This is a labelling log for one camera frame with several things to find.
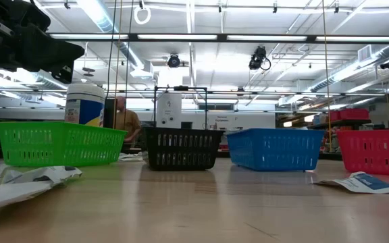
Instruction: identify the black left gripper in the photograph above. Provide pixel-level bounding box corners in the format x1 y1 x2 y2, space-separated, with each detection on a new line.
0 0 86 84

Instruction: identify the white packet blue print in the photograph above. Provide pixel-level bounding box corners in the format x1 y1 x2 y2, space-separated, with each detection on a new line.
312 171 389 195

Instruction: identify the white wipes canister blue label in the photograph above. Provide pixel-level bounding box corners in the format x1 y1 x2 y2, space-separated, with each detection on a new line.
64 83 106 128

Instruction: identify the black upright panel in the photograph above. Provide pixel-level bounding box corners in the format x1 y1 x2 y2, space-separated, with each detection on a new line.
103 98 118 129

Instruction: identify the green plastic basket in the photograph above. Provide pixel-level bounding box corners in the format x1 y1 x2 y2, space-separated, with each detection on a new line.
0 121 128 168

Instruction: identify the person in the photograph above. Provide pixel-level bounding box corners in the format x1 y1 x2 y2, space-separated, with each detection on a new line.
115 96 142 144

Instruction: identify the white packet dark print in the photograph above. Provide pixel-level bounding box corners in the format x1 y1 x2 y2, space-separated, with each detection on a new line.
2 165 83 186

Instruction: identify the long striped packet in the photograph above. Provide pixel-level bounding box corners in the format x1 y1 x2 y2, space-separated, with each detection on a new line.
118 152 145 162

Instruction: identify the white cabinet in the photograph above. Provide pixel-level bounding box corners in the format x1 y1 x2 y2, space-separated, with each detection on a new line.
156 92 183 129

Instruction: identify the black plastic basket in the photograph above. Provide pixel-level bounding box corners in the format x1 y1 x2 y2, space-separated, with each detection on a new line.
142 127 225 171

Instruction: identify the long white ridged packet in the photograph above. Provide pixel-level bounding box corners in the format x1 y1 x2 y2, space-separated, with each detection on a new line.
0 178 54 211

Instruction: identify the black beam with light bars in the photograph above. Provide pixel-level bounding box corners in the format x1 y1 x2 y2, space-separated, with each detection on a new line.
47 32 389 44

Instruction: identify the blue plastic basket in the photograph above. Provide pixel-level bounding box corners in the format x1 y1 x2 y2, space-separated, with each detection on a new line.
226 128 326 172

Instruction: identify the large red storage bin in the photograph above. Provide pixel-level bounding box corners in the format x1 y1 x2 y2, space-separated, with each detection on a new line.
340 108 370 121

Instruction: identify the red plastic basket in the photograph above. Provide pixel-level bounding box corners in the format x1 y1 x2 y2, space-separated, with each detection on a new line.
336 130 389 177

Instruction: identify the black hanging cable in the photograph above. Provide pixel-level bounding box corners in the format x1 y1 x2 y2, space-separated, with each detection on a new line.
123 0 134 130
105 0 118 99

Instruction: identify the white cable loop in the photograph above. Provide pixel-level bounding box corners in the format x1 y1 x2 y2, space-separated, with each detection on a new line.
133 5 152 26

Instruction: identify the round black ceiling camera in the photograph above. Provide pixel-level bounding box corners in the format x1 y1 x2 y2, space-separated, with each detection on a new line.
167 53 181 69

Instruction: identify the black stand frame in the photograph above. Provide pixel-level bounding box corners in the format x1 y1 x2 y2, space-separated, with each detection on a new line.
153 85 209 130

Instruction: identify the black overhead camera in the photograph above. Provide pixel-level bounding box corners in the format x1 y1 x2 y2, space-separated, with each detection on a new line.
248 46 272 72

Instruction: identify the yellow hanging cable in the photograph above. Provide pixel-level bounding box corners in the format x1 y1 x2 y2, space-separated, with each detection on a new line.
321 0 332 153

